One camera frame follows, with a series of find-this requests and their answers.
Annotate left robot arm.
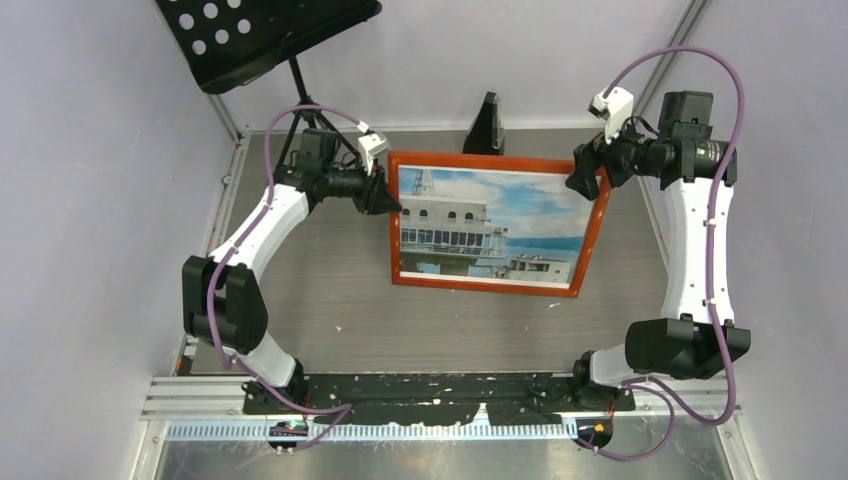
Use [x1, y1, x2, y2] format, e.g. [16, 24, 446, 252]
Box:
[181, 129, 401, 414]

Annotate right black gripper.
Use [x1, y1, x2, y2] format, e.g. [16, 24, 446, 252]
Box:
[565, 109, 667, 201]

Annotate black metronome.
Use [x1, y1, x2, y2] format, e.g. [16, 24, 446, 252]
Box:
[462, 91, 505, 156]

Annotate black music stand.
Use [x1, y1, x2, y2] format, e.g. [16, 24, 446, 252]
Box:
[154, 0, 384, 167]

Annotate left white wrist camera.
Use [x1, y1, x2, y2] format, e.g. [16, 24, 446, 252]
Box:
[357, 132, 390, 177]

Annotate white slotted cable duct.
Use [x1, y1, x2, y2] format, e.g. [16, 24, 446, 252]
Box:
[164, 419, 578, 442]

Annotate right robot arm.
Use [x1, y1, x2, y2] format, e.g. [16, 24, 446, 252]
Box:
[565, 87, 752, 411]

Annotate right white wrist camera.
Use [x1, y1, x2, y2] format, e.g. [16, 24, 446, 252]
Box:
[587, 87, 635, 144]

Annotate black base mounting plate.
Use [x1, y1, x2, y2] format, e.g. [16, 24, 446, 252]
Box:
[284, 372, 635, 426]

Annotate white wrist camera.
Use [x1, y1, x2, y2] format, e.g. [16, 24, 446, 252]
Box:
[357, 132, 390, 177]
[587, 87, 635, 144]

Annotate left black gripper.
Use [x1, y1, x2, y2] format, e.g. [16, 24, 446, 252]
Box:
[324, 156, 403, 217]

